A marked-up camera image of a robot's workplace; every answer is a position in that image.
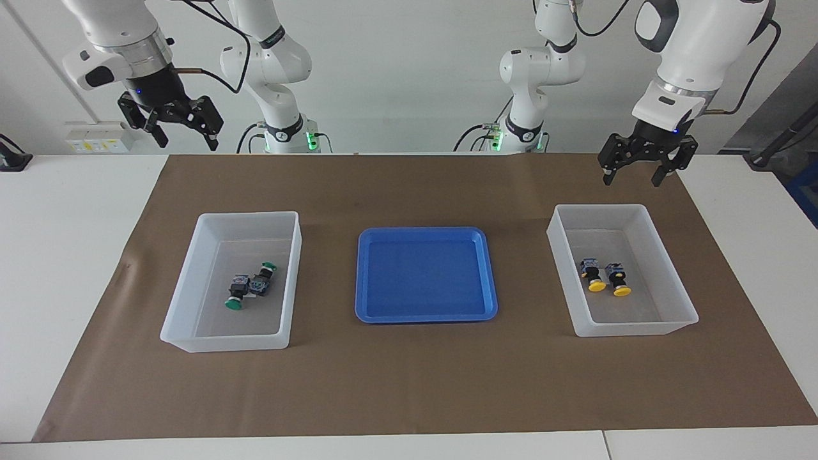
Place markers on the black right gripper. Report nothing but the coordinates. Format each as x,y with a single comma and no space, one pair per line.
156,92

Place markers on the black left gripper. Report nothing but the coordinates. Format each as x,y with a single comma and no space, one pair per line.
648,147

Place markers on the yellow push button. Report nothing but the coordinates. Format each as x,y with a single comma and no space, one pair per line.
617,276
591,271

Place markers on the green push button wide head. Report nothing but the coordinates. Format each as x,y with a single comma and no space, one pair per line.
238,291

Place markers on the green push button small head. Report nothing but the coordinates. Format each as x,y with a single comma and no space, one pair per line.
261,282

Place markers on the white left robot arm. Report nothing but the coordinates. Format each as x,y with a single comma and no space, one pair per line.
703,38

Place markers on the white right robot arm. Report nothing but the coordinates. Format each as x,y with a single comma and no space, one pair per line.
115,25

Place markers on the translucent white plastic box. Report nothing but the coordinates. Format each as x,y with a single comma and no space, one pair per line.
217,319
639,313

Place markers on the black stand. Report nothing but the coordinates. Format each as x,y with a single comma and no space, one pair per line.
779,142

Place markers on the blue crate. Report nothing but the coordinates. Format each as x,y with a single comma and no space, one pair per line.
806,191

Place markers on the black device on table edge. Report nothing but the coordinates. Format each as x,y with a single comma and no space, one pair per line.
13,160

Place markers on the dark grey partition panel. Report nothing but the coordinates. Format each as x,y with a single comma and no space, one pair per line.
799,89

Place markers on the blue plastic tray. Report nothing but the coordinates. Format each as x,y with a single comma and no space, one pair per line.
422,275

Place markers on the brown paper mat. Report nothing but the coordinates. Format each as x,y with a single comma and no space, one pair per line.
415,383

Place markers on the white wall socket strip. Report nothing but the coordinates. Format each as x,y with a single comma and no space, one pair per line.
89,137

